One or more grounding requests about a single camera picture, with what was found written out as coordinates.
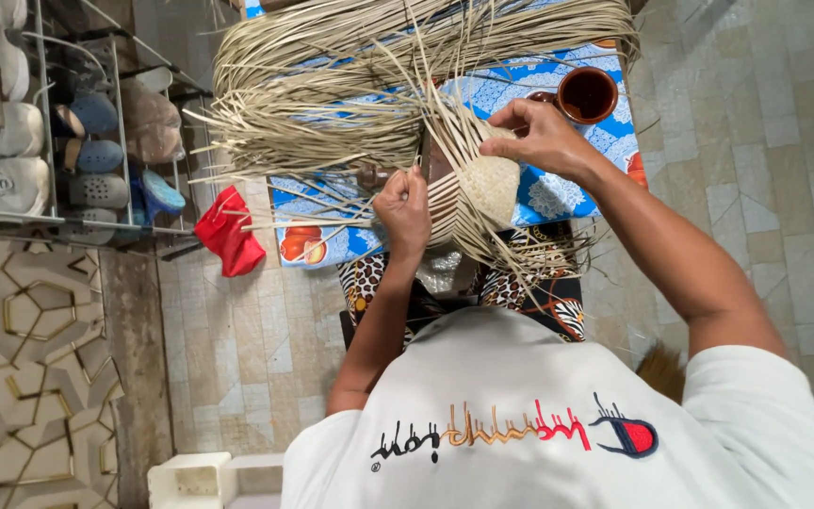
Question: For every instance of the large brown ceramic cup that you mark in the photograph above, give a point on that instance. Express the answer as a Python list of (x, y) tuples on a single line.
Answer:
[(587, 95)]

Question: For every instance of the silver crinkled plastic bag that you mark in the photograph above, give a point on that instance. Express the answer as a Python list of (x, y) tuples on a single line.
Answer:
[(444, 272)]

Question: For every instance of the metal shoe rack with shoes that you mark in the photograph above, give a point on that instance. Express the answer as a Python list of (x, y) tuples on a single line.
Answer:
[(61, 141)]

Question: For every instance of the brown broom bristles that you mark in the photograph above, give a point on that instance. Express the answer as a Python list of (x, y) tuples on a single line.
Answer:
[(663, 371)]

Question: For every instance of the person's left hand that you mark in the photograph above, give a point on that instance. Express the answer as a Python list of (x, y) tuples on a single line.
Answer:
[(405, 215)]

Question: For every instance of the bundle of loose straw strips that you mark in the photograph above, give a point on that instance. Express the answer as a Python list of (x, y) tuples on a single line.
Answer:
[(350, 42)]

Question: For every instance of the red cloth bag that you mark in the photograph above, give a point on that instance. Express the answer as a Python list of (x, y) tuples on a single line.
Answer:
[(229, 237)]

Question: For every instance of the white printed t-shirt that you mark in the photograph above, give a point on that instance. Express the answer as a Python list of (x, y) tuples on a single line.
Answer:
[(520, 396)]

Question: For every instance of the white plastic box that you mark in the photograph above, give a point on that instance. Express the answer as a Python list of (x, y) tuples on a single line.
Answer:
[(188, 481), (255, 477)]

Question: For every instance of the person's right hand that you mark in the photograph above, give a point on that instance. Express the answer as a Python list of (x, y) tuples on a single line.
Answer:
[(545, 145)]

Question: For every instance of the half-woven straw basket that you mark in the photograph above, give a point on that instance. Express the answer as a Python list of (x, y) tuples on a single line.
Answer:
[(485, 185)]

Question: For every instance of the beige geometric pattern mat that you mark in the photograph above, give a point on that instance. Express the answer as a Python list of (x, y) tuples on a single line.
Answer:
[(25, 367)]

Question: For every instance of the brown wooden weaving mold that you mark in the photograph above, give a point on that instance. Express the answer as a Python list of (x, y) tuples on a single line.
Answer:
[(439, 161)]

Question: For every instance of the blue floral tablecloth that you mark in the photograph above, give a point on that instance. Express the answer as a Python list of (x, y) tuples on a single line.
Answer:
[(555, 194)]

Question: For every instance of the leopard print skirt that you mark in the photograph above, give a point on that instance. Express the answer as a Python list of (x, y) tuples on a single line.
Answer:
[(371, 276)]

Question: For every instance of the person's left fingers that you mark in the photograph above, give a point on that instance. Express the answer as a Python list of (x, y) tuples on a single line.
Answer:
[(407, 185)]

